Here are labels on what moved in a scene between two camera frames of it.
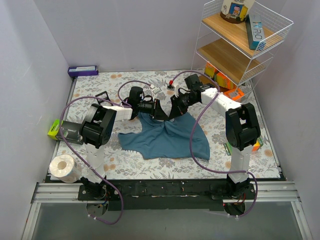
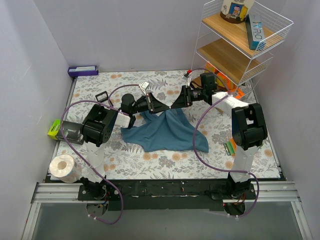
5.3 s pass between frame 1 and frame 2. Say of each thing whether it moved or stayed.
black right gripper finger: moved
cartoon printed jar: stayed
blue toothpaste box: stayed
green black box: stayed
